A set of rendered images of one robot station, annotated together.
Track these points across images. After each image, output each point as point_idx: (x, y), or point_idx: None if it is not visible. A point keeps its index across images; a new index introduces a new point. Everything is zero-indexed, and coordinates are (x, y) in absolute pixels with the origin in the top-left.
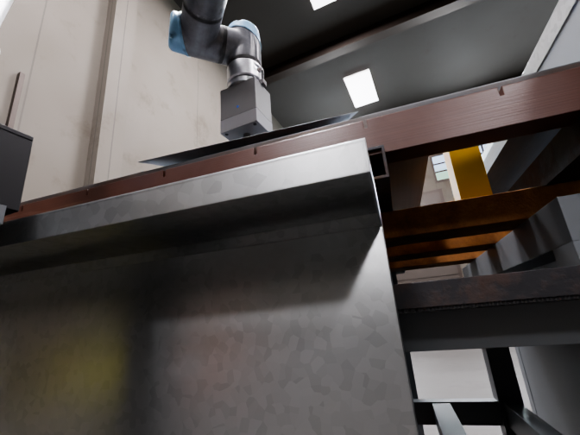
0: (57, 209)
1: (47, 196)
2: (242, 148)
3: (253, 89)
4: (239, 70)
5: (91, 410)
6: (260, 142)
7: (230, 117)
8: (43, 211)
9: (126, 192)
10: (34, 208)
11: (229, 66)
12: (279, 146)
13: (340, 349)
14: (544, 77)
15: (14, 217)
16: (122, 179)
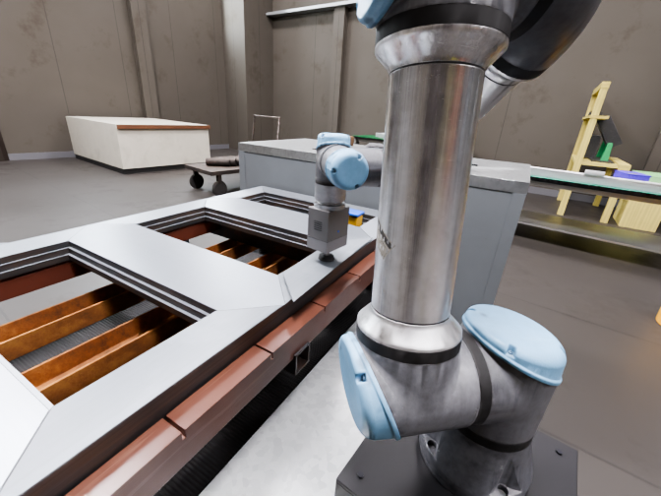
0: (241, 394)
1: (159, 395)
2: (337, 267)
3: (347, 217)
4: (344, 198)
5: None
6: (344, 261)
7: (332, 240)
8: (223, 410)
9: (303, 337)
10: (208, 417)
11: (337, 190)
12: (366, 273)
13: None
14: None
15: (171, 456)
16: (267, 320)
